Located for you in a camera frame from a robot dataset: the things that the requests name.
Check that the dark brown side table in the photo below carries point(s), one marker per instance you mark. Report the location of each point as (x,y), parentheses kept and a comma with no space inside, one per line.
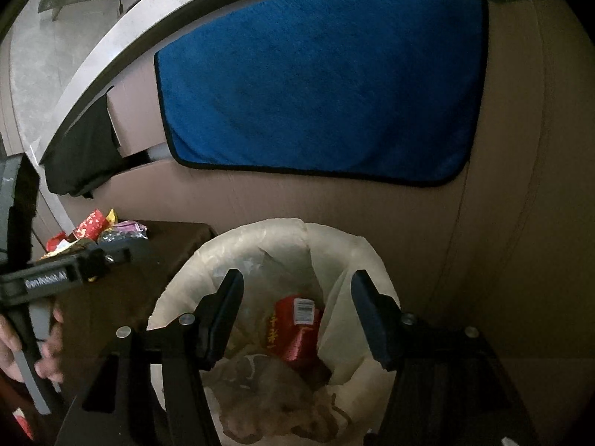
(116,297)

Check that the red snack packet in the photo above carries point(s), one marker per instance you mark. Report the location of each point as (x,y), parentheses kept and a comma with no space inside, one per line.
(293,334)

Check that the brown cardboard sheet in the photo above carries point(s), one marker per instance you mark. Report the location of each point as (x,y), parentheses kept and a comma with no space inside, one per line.
(511,195)

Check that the blue towel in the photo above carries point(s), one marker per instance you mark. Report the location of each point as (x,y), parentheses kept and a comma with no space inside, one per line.
(325,79)

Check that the small yellow wrapper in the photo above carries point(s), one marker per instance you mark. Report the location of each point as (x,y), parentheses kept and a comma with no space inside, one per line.
(111,218)

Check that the round silver foil packet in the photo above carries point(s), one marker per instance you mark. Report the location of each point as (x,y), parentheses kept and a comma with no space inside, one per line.
(111,238)

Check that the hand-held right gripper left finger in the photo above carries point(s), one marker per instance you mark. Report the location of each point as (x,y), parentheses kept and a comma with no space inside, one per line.
(227,309)

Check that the pink wrapper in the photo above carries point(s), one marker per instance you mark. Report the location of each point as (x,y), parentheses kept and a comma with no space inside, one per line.
(131,229)

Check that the white trash bin with liner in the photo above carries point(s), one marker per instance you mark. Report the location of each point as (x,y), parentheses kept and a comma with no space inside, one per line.
(353,260)

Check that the person's left hand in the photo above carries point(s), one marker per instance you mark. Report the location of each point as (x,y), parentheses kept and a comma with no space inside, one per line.
(52,357)

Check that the black cloth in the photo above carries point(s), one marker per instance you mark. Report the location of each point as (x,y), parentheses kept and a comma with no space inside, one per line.
(83,148)

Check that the red candy wrapper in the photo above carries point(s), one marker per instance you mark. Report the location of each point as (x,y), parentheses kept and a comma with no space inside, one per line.
(92,225)

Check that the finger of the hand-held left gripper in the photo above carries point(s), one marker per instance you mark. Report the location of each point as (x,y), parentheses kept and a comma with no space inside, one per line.
(135,248)

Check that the crumpled brown paper bag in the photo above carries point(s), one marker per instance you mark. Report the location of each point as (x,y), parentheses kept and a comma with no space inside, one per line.
(279,395)

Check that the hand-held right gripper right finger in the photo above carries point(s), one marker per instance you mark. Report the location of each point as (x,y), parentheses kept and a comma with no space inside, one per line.
(372,320)

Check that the white metal frame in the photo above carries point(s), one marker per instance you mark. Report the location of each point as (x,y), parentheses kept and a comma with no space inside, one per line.
(116,42)

